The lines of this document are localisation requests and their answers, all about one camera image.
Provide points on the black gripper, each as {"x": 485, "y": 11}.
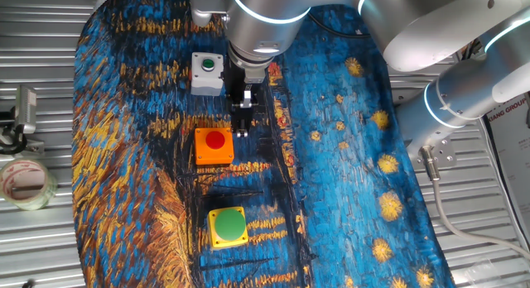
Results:
{"x": 238, "y": 83}

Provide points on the white box small green button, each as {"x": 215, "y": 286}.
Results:
{"x": 207, "y": 83}

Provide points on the orange box red mushroom button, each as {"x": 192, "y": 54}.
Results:
{"x": 207, "y": 155}

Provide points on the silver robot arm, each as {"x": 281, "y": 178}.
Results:
{"x": 414, "y": 31}

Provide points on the starry night painted cloth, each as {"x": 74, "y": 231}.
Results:
{"x": 331, "y": 176}

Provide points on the yellow box large green button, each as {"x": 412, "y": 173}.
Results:
{"x": 229, "y": 224}

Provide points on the clear tape roll red print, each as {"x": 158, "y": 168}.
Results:
{"x": 6, "y": 172}

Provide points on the small black knob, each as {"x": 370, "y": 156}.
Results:
{"x": 28, "y": 284}

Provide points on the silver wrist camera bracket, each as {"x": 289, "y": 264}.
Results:
{"x": 205, "y": 6}

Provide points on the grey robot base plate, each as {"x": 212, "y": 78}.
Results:
{"x": 443, "y": 153}

